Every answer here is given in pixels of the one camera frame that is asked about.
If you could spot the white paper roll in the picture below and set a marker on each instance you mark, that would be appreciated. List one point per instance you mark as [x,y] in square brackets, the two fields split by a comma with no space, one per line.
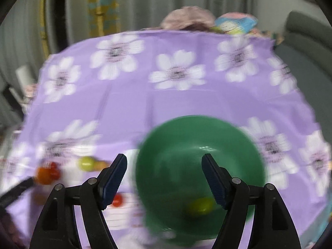
[24,75]

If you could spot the green plastic bowl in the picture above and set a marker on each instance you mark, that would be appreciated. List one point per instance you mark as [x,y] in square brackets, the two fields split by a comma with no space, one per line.
[181,147]

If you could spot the red cherry tomato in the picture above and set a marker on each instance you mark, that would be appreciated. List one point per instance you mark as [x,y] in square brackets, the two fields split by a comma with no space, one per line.
[53,166]
[117,200]

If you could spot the yellow pole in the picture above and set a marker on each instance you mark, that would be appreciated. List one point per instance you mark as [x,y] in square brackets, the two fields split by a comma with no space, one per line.
[43,18]

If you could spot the small yellow fruit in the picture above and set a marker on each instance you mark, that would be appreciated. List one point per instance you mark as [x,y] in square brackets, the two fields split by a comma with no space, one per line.
[101,165]

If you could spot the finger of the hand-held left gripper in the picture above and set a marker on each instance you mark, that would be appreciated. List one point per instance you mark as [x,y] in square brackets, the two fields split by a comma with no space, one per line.
[15,190]

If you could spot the small orange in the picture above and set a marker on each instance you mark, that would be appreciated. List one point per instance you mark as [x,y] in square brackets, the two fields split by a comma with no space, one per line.
[43,175]

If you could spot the green lime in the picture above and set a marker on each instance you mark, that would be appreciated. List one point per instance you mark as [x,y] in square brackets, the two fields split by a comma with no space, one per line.
[86,163]
[199,206]

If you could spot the pink crumpled cloth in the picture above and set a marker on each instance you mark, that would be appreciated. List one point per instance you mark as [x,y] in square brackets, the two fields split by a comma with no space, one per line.
[186,18]

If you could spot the grey sofa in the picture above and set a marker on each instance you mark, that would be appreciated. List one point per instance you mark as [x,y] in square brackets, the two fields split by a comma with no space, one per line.
[303,44]

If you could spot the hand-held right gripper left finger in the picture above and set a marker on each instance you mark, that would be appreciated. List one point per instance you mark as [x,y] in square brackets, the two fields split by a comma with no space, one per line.
[115,181]

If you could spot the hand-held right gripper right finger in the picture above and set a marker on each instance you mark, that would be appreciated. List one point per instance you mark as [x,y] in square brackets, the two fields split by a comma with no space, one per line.
[214,181]

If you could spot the yellow patterned banner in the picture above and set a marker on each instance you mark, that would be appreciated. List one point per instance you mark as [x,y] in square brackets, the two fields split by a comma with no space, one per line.
[102,7]

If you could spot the purple floral tablecloth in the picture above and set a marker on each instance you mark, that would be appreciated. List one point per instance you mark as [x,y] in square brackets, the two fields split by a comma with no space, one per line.
[155,103]

